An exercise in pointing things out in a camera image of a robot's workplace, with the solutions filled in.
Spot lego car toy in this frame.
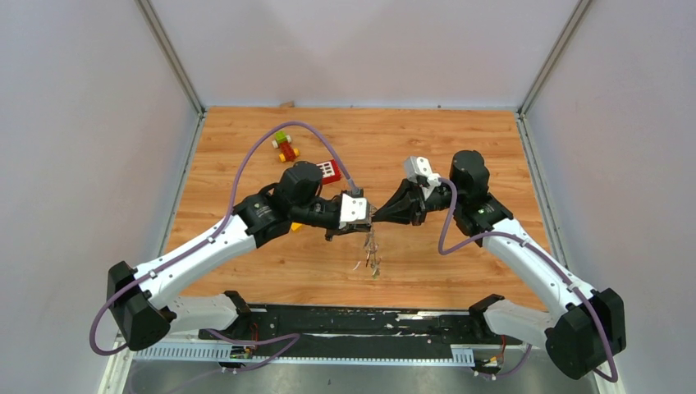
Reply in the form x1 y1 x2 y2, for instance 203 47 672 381
272 131 300 163

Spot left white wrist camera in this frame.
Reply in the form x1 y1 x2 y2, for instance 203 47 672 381
338 193 371 229

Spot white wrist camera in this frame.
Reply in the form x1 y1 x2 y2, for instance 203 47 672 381
403 156 441 200
338 193 371 229

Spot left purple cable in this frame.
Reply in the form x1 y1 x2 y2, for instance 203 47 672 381
89 120 363 357

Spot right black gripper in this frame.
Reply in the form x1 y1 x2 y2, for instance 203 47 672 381
370 177 464 227

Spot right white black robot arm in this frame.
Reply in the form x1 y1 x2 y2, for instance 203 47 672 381
373 150 626 383

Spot red lego window brick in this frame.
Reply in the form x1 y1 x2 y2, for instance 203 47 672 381
317 159 342 186

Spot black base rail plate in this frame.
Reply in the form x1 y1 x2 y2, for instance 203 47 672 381
221 304 521 360

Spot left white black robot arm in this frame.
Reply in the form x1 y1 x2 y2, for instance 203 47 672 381
107 161 372 350

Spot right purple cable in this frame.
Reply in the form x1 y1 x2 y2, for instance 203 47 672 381
437 178 620 384

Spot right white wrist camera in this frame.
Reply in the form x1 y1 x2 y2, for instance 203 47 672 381
403 156 441 200

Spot purple cable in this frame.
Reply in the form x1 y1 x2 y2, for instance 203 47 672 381
437 178 620 384
89 120 363 357

